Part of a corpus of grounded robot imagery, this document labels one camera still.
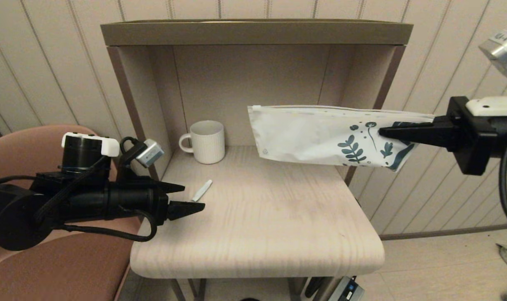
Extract small white toothpaste tube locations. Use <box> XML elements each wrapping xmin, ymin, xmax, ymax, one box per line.
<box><xmin>192</xmin><ymin>180</ymin><xmax>213</xmax><ymax>202</ymax></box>

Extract white floral zip pouch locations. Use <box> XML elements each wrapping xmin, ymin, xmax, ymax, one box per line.
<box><xmin>247</xmin><ymin>105</ymin><xmax>437</xmax><ymax>173</ymax></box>

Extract white ribbed ceramic mug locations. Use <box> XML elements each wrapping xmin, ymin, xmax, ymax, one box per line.
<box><xmin>179</xmin><ymin>120</ymin><xmax>226</xmax><ymax>164</ymax></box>

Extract pink chair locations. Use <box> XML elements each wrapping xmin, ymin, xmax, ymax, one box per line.
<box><xmin>0</xmin><ymin>125</ymin><xmax>142</xmax><ymax>301</ymax></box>

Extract beige wooden desk with hutch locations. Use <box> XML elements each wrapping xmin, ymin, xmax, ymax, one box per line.
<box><xmin>100</xmin><ymin>19</ymin><xmax>413</xmax><ymax>301</ymax></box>

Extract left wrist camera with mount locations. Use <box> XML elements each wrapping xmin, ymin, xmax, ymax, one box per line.
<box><xmin>61</xmin><ymin>132</ymin><xmax>165</xmax><ymax>168</ymax></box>

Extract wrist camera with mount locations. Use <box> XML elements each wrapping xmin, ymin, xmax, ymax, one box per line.
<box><xmin>61</xmin><ymin>132</ymin><xmax>165</xmax><ymax>168</ymax></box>
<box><xmin>466</xmin><ymin>29</ymin><xmax>507</xmax><ymax>117</ymax></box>

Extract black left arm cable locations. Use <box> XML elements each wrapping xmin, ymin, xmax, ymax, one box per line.
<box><xmin>36</xmin><ymin>136</ymin><xmax>158</xmax><ymax>243</ymax></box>

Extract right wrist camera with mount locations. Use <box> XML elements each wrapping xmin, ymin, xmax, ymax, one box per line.
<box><xmin>466</xmin><ymin>29</ymin><xmax>507</xmax><ymax>117</ymax></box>

